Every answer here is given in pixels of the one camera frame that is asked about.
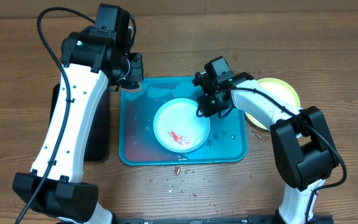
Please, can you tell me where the black plastic tray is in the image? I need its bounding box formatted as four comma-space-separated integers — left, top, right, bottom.
50, 83, 111, 162

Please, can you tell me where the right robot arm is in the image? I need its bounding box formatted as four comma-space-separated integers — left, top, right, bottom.
193, 57, 347, 223

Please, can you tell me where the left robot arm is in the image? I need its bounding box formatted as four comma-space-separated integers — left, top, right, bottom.
12, 4, 144, 223

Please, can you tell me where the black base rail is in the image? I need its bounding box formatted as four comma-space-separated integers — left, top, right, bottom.
113, 214, 335, 224

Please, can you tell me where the yellow green plate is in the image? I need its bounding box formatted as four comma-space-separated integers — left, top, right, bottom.
238, 78, 301, 130

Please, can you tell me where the green and red sponge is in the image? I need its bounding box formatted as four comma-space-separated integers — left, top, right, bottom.
121, 82, 142, 92

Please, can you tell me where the light blue plate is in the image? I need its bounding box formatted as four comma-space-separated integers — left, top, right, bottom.
153, 98, 211, 153

